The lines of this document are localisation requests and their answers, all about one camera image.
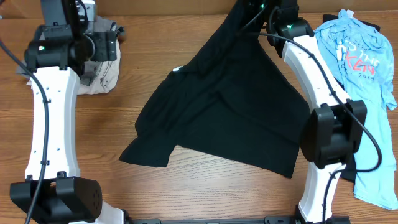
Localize black t-shirt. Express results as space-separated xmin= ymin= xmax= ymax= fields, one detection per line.
xmin=120 ymin=1 xmax=310 ymax=178

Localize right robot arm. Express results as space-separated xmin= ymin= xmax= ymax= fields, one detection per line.
xmin=244 ymin=1 xmax=367 ymax=224

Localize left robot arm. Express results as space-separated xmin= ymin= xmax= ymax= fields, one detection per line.
xmin=10 ymin=0 xmax=130 ymax=223

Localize light blue printed t-shirt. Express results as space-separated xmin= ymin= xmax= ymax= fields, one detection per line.
xmin=315 ymin=9 xmax=397 ymax=210

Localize folded grey trousers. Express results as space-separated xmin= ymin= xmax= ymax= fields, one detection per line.
xmin=34 ymin=16 xmax=125 ymax=86

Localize folded white trousers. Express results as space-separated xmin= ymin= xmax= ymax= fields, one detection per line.
xmin=34 ymin=42 xmax=121 ymax=95

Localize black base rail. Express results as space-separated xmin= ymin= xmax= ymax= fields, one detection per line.
xmin=124 ymin=215 xmax=352 ymax=224

